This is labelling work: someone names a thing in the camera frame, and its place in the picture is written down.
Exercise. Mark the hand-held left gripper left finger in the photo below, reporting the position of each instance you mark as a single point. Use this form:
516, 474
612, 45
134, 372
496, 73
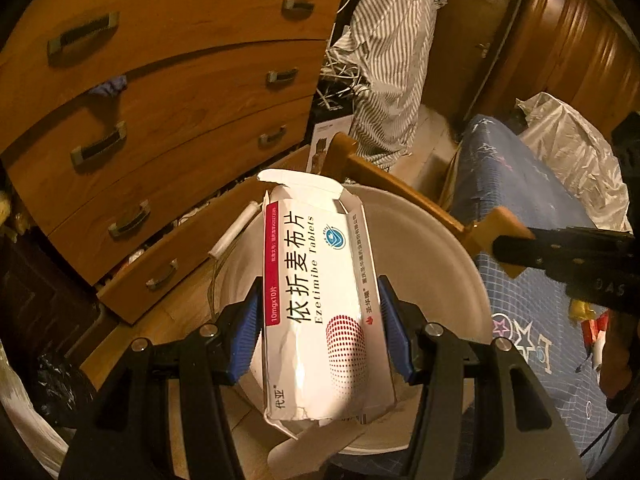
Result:
245, 330

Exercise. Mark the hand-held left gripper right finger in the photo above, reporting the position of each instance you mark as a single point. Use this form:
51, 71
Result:
397, 330

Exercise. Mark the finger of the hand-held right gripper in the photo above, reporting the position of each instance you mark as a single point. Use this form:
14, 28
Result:
530, 252

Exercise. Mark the white plastic bucket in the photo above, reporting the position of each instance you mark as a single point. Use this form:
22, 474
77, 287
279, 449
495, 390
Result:
440, 270

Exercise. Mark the white medicine box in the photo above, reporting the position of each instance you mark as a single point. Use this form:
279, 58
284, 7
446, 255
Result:
320, 285

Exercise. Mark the yellow wrapper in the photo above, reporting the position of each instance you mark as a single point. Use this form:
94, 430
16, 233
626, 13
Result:
580, 308

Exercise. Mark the blue star print bedsheet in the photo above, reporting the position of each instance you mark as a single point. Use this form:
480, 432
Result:
530, 310

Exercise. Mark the small red white packet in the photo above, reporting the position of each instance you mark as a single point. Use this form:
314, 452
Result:
596, 332

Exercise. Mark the shiny white plastic bag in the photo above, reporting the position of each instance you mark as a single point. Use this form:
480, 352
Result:
575, 160

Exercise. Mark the wooden chair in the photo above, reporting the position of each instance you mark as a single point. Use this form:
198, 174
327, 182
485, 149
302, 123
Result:
380, 175

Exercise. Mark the black plastic bag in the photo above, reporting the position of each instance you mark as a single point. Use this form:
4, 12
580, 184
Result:
62, 380

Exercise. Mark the dark wooden cabinet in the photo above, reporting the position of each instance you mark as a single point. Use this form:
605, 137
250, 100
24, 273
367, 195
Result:
45, 295

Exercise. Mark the white cardboard box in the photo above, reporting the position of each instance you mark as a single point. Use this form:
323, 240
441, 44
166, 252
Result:
325, 132

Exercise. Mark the brown wooden wardrobe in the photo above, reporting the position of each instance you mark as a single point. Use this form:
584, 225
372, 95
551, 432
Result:
575, 35

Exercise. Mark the dark wooden door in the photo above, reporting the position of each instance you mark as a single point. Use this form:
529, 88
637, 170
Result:
475, 35

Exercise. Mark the grey striped cloth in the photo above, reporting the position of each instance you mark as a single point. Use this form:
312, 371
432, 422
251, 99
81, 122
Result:
390, 60

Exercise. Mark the wooden dresser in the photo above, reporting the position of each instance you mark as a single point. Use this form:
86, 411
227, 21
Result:
175, 85

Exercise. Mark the blue cloth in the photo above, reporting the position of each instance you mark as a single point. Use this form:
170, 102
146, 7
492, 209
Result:
112, 86

